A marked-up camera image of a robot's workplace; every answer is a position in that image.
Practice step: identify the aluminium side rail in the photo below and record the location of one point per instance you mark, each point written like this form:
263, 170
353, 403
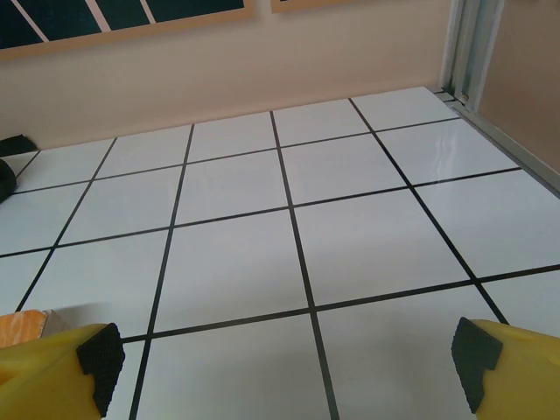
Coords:
503, 135

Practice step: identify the aluminium corner post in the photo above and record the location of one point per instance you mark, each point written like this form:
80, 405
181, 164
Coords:
470, 44

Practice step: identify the orange wood-print book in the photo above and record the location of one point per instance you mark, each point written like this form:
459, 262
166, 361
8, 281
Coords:
19, 326

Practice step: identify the black backpack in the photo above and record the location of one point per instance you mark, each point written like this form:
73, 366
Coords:
6, 179

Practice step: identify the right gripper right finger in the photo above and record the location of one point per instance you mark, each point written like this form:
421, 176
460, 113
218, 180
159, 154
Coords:
525, 376

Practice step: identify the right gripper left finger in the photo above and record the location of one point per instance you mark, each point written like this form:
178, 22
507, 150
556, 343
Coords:
44, 380

